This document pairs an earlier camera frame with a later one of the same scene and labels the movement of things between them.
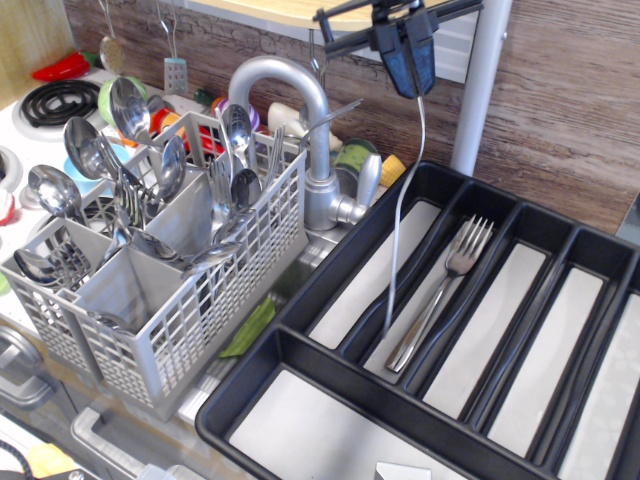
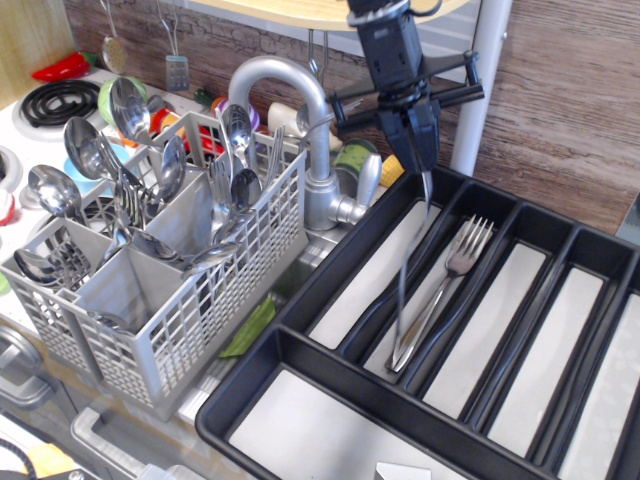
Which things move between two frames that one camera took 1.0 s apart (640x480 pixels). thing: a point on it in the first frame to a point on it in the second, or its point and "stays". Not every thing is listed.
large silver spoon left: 56,192 stays
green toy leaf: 250,330 stays
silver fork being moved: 422,116 to 404,340
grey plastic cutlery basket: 146,285 stays
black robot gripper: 387,21 to 398,77
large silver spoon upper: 131,112 stays
